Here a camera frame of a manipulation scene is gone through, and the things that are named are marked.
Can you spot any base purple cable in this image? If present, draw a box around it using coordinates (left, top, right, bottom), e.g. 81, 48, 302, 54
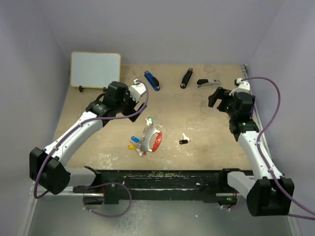
220, 191, 247, 211
82, 181, 132, 217

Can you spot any small whiteboard yellow frame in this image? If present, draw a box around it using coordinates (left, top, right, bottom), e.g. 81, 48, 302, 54
70, 51, 121, 89

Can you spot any key with yellow tag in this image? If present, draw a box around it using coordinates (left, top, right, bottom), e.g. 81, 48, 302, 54
128, 145, 136, 150

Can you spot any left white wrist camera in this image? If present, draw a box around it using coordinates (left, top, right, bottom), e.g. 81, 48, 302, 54
128, 79, 146, 102

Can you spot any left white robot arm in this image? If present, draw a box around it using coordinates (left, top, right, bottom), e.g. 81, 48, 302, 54
29, 80, 149, 199

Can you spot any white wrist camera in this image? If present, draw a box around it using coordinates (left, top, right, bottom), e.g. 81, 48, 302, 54
229, 78, 251, 96
128, 79, 146, 102

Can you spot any key with black tag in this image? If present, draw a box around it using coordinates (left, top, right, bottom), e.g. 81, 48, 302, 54
179, 133, 190, 145

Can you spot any blue stapler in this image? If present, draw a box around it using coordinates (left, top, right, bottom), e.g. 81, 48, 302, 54
144, 71, 160, 91

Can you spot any key with blue tag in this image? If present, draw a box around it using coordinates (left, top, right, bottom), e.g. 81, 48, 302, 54
130, 136, 140, 144

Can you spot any grey black stapler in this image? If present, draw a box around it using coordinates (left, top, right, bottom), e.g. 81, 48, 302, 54
196, 79, 221, 89

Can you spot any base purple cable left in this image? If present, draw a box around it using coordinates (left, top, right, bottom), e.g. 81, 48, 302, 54
82, 181, 132, 217

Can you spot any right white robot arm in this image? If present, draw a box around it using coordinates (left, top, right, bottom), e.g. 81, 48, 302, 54
208, 87, 294, 216

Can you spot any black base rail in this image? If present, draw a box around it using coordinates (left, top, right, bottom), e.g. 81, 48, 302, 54
73, 169, 240, 206

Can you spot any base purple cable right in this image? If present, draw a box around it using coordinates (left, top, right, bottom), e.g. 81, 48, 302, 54
220, 191, 247, 211

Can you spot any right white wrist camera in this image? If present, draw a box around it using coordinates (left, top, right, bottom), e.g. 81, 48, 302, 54
229, 78, 251, 96

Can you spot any key with green tag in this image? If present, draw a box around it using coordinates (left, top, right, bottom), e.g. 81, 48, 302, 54
145, 117, 153, 125

